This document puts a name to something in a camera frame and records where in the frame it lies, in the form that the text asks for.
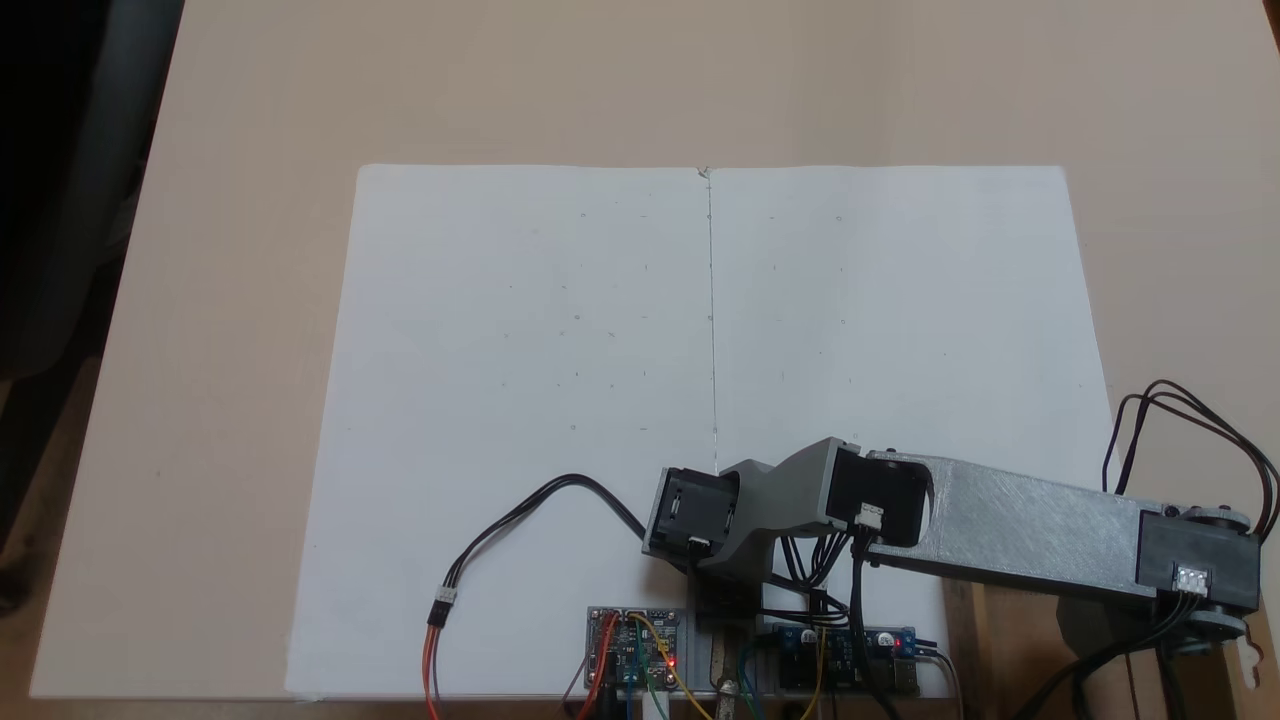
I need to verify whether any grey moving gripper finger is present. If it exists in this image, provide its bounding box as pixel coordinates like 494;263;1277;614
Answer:
1058;596;1111;653

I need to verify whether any brown cardboard box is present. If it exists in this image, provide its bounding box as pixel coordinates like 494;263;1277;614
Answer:
945;575;1280;720

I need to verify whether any blue circuit board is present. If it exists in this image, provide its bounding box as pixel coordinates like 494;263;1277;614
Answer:
775;622;921;696

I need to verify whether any white paper sheet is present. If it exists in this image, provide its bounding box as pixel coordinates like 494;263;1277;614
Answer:
283;165;717;701
705;165;1116;701

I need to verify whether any black elbow motor cable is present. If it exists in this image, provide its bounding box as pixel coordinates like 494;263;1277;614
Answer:
775;530;881;720

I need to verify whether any black wrist motor cable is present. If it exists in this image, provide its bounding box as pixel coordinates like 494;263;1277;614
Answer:
1100;380;1280;546

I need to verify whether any circuit board with coloured wires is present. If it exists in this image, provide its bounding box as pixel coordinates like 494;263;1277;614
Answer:
586;605;691;691

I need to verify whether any black cable on paper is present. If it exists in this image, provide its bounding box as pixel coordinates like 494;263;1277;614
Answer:
440;474;651;601

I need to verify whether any orange wire bundle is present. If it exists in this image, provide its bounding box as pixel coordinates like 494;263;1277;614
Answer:
422;598;616;720

